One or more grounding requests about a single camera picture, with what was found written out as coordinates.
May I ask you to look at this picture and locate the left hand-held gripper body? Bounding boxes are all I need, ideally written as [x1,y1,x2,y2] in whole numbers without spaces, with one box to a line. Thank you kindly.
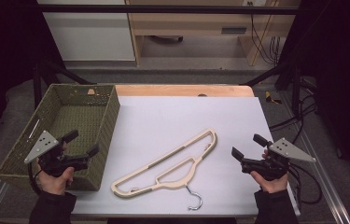
[23,130,90,178]

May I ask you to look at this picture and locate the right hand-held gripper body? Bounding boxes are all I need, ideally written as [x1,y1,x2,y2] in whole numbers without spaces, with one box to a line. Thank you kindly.
[241,137,316,182]

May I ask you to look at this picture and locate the green woven basket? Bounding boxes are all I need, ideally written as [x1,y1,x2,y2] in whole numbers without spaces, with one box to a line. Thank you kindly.
[0,83,121,191]

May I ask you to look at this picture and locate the beige plastic clothes hanger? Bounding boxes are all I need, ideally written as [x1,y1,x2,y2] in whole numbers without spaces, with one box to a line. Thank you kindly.
[110,128,218,211]

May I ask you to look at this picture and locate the person's right hand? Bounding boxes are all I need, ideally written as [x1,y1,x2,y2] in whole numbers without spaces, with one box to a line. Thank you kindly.
[250,172,289,194]

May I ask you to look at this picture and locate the person's left hand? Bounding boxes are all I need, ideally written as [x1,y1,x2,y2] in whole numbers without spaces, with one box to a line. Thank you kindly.
[35,167,75,196]

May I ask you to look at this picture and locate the yellow and black floor object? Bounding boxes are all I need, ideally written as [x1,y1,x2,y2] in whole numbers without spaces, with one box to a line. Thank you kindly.
[264,91,283,105]

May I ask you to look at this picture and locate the black metal stand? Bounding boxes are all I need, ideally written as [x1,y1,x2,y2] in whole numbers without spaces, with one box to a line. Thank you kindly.
[241,60,303,117]
[32,59,97,110]

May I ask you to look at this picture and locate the dark curtain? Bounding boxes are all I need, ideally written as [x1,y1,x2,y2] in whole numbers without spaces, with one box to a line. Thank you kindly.
[279,0,350,190]
[0,0,65,155]

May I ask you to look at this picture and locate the white cabinet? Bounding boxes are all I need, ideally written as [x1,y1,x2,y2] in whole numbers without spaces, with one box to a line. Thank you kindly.
[36,0,136,63]

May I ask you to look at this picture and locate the black floor cables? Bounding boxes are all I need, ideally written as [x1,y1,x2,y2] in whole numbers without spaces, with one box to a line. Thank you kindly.
[268,92,320,146]

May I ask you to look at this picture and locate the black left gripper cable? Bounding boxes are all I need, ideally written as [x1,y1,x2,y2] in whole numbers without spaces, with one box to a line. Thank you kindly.
[27,161,44,196]

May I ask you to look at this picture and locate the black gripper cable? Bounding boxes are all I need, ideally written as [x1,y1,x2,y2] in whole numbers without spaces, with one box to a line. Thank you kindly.
[287,162,324,206]
[27,161,44,196]

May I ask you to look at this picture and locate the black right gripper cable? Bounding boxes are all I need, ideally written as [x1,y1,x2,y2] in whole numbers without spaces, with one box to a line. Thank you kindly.
[287,162,324,206]

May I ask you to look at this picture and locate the black hanging cables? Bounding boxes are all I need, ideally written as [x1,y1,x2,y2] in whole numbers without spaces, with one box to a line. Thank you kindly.
[247,1,287,66]

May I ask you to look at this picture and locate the yellow cable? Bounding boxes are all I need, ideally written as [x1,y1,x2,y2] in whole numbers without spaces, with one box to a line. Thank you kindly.
[251,0,280,66]

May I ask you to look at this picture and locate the black horizontal frame bar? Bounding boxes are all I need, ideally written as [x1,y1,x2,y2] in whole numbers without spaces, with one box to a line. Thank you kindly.
[36,4,300,15]

